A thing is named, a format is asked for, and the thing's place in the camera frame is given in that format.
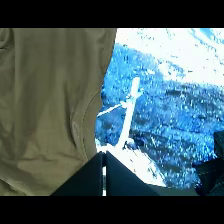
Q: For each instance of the khaki garment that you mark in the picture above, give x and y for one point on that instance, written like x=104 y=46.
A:
x=46 y=100

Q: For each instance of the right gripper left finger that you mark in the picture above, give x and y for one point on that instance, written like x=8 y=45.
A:
x=88 y=180

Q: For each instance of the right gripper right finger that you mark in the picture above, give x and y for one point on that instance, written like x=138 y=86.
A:
x=123 y=181

